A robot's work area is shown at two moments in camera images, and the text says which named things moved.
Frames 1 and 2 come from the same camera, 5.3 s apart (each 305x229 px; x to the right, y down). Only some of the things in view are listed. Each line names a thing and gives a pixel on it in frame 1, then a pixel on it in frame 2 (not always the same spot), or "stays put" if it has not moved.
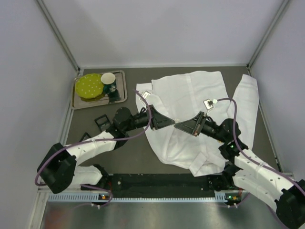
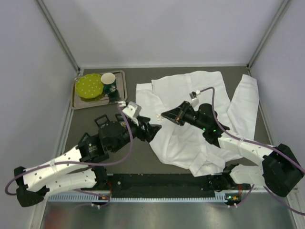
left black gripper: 153,117 to 146,131
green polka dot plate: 89,86 stays put
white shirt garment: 182,96 stays put
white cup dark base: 108,80 stays put
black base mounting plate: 159,186 stays put
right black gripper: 199,123 to 180,114
